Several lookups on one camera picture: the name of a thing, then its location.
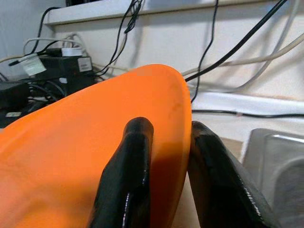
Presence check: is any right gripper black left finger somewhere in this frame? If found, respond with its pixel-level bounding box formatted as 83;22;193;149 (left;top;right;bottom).
89;116;155;228

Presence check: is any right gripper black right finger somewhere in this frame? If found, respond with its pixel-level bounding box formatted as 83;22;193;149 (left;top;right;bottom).
188;120;282;228

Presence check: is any orange plastic plate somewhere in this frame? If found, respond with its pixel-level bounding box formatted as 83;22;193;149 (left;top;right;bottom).
0;64;193;228

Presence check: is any stainless steel sink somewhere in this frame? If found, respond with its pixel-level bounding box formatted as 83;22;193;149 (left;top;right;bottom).
241;127;304;228

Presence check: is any black labelled device box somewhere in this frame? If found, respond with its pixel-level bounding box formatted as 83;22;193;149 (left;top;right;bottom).
21;47;96;89

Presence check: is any black power strip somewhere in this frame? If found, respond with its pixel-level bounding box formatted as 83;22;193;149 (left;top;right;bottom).
0;80;60;129

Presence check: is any thick black power cable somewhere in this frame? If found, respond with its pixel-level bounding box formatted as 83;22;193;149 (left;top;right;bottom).
182;0;290;83

